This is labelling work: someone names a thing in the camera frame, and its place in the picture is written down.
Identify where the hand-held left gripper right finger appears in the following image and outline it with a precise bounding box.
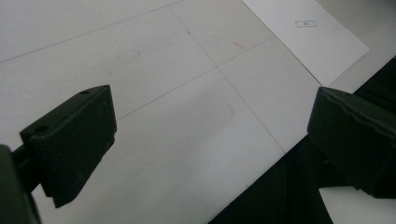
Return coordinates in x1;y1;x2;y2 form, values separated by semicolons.
306;86;396;200

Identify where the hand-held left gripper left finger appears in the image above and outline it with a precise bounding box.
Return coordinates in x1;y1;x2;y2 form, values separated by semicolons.
19;84;119;209

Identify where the white paper sheet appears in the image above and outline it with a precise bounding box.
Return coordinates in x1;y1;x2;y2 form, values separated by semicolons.
240;0;371;88

